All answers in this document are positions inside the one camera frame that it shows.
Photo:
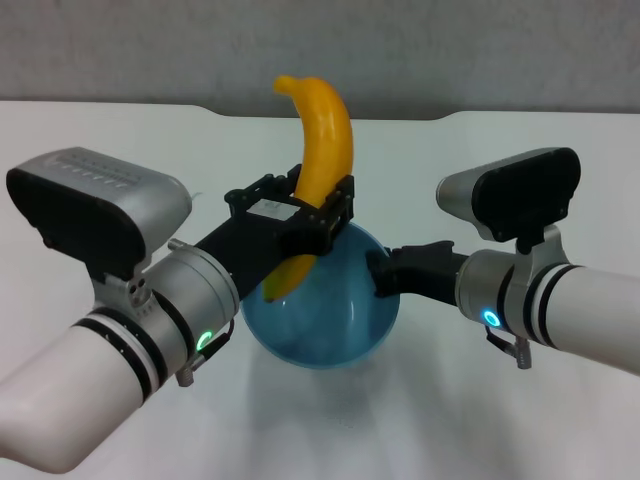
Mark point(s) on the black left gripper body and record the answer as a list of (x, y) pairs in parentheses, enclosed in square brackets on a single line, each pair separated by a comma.
[(255, 245)]

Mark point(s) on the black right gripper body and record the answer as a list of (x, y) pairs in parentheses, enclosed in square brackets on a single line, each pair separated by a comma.
[(430, 277)]

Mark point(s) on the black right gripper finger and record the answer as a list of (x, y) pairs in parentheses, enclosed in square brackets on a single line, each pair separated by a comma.
[(420, 251), (385, 280)]

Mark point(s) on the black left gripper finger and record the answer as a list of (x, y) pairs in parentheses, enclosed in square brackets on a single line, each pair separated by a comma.
[(342, 205), (265, 190)]

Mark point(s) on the yellow banana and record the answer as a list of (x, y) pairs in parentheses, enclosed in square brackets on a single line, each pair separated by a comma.
[(325, 140)]

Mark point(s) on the blue bowl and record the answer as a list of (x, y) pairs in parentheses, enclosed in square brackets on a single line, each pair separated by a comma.
[(325, 325)]

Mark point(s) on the silver right camera mount bracket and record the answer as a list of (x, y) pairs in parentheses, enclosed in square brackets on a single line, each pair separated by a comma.
[(547, 250)]

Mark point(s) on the silver camera mount bracket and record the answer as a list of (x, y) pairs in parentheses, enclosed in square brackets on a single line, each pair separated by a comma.
[(130, 290), (547, 250)]

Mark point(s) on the silver left camera mount bracket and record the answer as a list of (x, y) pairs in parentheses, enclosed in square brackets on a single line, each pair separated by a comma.
[(130, 290)]

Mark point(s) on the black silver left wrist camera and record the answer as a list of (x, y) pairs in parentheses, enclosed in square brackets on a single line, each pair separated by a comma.
[(85, 210)]

